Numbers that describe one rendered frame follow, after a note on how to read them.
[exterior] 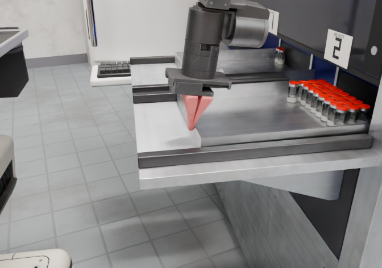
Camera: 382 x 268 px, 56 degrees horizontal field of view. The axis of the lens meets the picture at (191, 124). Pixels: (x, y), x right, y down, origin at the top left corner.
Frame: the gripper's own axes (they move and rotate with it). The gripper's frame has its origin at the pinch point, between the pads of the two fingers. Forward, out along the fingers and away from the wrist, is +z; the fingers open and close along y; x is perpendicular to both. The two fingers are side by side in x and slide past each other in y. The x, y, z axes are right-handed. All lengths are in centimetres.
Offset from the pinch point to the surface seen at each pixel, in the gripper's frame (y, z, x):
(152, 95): -4.8, 1.9, 20.7
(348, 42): 28.3, -16.6, 3.1
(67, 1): -66, 21, 404
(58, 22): -76, 45, 401
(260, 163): 9.8, 2.1, -9.5
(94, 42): -21, 3, 83
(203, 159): 0.8, 2.6, -7.8
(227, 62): 22, 0, 51
